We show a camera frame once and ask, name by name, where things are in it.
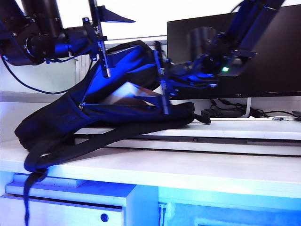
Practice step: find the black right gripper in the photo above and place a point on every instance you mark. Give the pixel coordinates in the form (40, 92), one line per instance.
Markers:
(188, 73)

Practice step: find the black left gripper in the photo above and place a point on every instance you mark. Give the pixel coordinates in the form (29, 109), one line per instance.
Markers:
(77, 42)

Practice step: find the book with beige cover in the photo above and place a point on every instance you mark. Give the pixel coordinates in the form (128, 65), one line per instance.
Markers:
(122, 93)

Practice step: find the dark blue black backpack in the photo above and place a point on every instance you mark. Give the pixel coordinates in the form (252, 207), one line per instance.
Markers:
(58, 122)

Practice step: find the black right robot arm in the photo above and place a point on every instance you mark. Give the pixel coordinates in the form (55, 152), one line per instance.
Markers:
(254, 23)

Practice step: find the white desk riser platform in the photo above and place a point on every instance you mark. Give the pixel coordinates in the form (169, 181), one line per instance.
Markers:
(235, 131)

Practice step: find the black power adapter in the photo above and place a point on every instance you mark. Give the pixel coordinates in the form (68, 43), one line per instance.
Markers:
(223, 113)

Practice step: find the frosted partition panel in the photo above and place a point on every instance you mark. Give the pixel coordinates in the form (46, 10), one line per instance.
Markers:
(47, 77)

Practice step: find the silver monitor stand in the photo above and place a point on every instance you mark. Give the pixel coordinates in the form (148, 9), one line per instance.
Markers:
(247, 108)

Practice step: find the white keyboard tray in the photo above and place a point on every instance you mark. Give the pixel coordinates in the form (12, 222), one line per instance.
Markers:
(82, 194)

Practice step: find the round drawer lock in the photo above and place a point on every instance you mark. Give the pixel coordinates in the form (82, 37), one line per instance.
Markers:
(104, 217)

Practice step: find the black computer monitor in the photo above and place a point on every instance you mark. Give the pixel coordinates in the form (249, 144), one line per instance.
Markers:
(277, 70)

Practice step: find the silver flat device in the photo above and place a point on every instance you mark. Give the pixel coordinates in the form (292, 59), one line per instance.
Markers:
(284, 118)

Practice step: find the black flat device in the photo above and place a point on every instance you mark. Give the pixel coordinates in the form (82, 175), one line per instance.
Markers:
(297, 115)

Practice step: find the white drawer cabinet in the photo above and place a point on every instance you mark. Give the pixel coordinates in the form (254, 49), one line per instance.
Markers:
(58, 215)

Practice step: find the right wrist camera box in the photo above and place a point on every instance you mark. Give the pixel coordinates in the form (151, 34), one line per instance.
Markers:
(235, 66)

